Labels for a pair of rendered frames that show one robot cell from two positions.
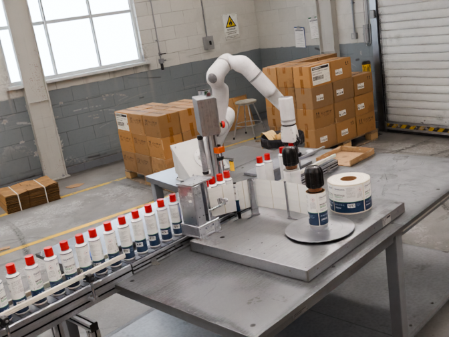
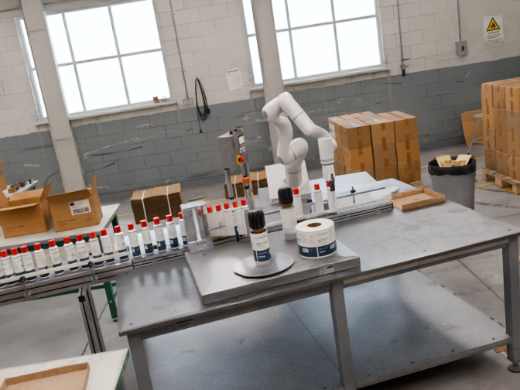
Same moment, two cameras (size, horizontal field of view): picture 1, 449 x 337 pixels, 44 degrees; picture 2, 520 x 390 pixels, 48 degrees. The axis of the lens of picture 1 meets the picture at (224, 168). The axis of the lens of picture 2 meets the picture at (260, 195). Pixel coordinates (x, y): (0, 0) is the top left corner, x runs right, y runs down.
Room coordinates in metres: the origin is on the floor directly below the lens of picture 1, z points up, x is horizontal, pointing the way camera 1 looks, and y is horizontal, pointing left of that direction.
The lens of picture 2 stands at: (0.00, -1.87, 1.96)
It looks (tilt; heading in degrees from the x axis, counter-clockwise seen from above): 14 degrees down; 32
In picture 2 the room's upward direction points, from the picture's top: 9 degrees counter-clockwise
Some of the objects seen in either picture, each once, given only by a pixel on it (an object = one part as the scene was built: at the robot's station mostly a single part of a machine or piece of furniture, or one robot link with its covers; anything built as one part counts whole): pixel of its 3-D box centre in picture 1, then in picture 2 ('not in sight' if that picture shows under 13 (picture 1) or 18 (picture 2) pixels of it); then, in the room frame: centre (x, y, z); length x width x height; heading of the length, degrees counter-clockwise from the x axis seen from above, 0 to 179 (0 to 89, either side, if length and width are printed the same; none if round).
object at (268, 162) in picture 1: (268, 170); (297, 203); (3.04, -0.25, 0.98); 0.05 x 0.05 x 0.20
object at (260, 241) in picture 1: (298, 225); (265, 258); (2.48, -0.31, 0.86); 0.80 x 0.67 x 0.05; 134
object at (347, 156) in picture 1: (345, 155); (413, 198); (3.58, -0.80, 0.85); 0.30 x 0.26 x 0.04; 134
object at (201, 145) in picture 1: (202, 154); (229, 183); (2.85, 0.10, 1.18); 0.04 x 0.04 x 0.21
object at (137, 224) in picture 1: (138, 231); (146, 237); (2.39, 0.43, 0.98); 0.05 x 0.05 x 0.20
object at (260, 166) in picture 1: (261, 174); not in sight; (3.00, -0.20, 0.98); 0.05 x 0.05 x 0.20
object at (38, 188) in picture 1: (28, 194); (248, 183); (6.65, 2.42, 0.11); 0.65 x 0.54 x 0.22; 120
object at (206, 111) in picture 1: (206, 114); (233, 148); (2.87, 0.05, 1.38); 0.17 x 0.10 x 0.19; 9
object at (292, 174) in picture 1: (292, 175); (288, 212); (2.74, -0.34, 1.03); 0.09 x 0.09 x 0.30
